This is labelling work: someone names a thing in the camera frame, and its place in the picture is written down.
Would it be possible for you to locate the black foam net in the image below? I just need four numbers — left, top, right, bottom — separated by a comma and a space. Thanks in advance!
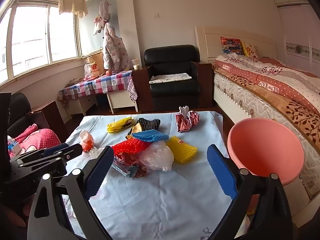
129, 117, 161, 135

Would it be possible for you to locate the pink hat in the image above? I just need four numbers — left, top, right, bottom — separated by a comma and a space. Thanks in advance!
99, 0, 112, 22

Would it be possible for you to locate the white quilted mattress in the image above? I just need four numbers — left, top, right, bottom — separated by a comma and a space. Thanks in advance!
214, 70, 320, 198

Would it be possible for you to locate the bed with patterned quilt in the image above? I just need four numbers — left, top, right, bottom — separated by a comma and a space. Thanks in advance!
195, 26, 320, 215

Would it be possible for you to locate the checkered tablecloth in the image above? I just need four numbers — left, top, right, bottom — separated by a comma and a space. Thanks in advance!
58, 69, 133, 103

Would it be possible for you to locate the white plastic shopping bag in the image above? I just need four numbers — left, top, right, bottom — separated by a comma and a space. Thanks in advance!
84, 63, 97, 79

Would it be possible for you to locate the floral seat cushion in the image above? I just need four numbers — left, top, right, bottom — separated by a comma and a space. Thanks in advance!
149, 73, 192, 85

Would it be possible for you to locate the colourful printed pillow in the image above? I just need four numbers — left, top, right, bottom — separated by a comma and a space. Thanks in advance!
220, 37, 244, 55

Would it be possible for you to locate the red patterned cloth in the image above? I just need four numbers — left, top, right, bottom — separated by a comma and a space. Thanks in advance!
127, 76, 138, 103

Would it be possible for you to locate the orange white plastic bag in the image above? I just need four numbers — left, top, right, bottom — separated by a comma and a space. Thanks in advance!
79, 130, 95, 153

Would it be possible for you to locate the window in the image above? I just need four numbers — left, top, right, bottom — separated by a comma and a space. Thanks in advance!
0, 0, 83, 85

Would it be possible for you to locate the translucent white plastic bag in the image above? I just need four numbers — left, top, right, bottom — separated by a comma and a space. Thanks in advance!
139, 141, 175, 172

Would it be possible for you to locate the black leather armchair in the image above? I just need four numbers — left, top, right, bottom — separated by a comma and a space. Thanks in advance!
7, 92, 69, 143
131, 44, 213, 113

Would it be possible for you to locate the pink polka-dot cloth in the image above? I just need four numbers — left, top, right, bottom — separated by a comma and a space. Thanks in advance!
9, 124, 62, 155

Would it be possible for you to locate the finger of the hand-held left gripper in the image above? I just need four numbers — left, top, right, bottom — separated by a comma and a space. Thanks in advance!
11, 144, 83, 188
10, 142, 70, 167

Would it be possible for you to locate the dried pomelo peel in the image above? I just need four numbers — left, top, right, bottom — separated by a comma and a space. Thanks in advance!
126, 124, 143, 139

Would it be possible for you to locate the pink white hanging cloth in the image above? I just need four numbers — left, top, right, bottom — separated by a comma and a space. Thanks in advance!
94, 16, 104, 35

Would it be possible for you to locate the blue roller blind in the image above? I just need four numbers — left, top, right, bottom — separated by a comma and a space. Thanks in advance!
79, 0, 117, 57

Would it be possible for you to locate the light blue floral tablecloth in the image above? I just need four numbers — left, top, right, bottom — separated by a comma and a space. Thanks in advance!
59, 110, 250, 240

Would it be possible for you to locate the brown leaf-print blanket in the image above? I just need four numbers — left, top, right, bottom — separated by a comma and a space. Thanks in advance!
214, 65, 320, 153

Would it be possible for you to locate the white cabinet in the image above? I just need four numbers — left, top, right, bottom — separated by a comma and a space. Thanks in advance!
67, 90, 138, 115

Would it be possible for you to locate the pink plastic basin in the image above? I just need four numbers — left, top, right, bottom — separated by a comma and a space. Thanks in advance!
227, 117, 304, 187

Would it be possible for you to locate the yellow flower pillow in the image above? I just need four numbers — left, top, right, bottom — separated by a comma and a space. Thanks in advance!
244, 42, 260, 60

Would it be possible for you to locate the cream hanging sweater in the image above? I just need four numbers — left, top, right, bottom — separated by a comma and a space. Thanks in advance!
58, 0, 88, 18

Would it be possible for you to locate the brown paper bag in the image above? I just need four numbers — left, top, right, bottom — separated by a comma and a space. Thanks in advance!
87, 52, 104, 78

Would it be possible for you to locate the yellow foam net dark print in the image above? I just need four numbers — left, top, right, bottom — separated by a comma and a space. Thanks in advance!
107, 116, 135, 133

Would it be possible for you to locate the floral padded coat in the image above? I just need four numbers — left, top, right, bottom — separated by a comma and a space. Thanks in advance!
102, 21, 132, 71

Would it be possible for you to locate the crumpled red blue wrapper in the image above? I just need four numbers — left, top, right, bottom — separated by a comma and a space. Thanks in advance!
111, 152, 148, 179

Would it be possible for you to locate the yellow foam net with sticker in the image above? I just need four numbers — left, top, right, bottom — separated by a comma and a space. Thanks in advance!
166, 135, 198, 164

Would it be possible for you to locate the clear plastic bag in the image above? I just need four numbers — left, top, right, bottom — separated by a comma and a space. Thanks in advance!
89, 147, 107, 162

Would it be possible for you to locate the white sliding-door wardrobe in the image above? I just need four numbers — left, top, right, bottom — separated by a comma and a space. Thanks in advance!
271, 0, 320, 70

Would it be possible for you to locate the blue foam net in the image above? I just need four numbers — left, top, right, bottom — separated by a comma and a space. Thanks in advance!
132, 129, 170, 143

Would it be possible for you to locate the red white crumpled tissue pack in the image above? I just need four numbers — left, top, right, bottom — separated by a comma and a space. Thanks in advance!
175, 106, 200, 132

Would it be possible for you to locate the small blue white box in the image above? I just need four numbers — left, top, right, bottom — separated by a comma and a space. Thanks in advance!
7, 136, 23, 155

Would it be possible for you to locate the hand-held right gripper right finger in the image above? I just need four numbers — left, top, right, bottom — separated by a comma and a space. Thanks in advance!
207, 144, 298, 240

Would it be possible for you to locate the red foam net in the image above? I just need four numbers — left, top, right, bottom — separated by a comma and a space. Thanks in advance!
111, 138, 152, 155

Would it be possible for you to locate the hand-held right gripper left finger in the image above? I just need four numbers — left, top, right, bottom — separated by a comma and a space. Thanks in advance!
27, 145, 115, 240

